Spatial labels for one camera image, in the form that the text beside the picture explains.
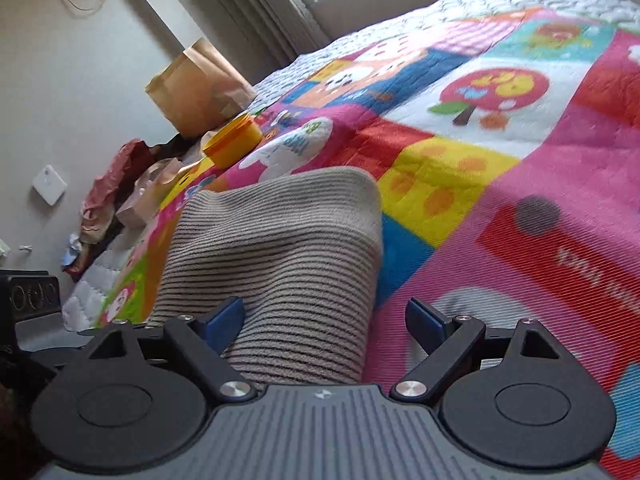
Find beige striped knit garment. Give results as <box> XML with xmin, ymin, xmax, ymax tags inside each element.
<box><xmin>145</xmin><ymin>166</ymin><xmax>385</xmax><ymax>386</ymax></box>

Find blue white crumpled cloth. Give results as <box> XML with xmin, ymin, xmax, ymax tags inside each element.
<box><xmin>61</xmin><ymin>232</ymin><xmax>88</xmax><ymax>273</ymax></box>

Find brown paper bag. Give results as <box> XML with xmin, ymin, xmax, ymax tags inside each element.
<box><xmin>145</xmin><ymin>37</ymin><xmax>258</xmax><ymax>138</ymax></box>

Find white wall-mounted device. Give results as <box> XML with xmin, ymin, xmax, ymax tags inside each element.
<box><xmin>31</xmin><ymin>164</ymin><xmax>68</xmax><ymax>207</ymax></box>

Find red pink clothes pile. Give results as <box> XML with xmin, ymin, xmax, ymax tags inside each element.
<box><xmin>80</xmin><ymin>139</ymin><xmax>173</xmax><ymax>246</ymax></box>

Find pale pink cardboard box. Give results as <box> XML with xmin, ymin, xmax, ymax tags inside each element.
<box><xmin>115</xmin><ymin>157</ymin><xmax>193</xmax><ymax>231</ymax></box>

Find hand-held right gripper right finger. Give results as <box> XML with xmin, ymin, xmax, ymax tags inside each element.
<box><xmin>390</xmin><ymin>297</ymin><xmax>563</xmax><ymax>403</ymax></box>

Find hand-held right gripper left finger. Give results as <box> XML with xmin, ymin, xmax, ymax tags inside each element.
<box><xmin>85</xmin><ymin>296</ymin><xmax>257</xmax><ymax>403</ymax></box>

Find grey curtain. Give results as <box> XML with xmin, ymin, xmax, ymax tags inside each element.
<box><xmin>200</xmin><ymin>0</ymin><xmax>331</xmax><ymax>68</ymax></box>

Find yellow orange round container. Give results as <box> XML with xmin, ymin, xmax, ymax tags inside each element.
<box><xmin>201</xmin><ymin>112</ymin><xmax>264</xmax><ymax>168</ymax></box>

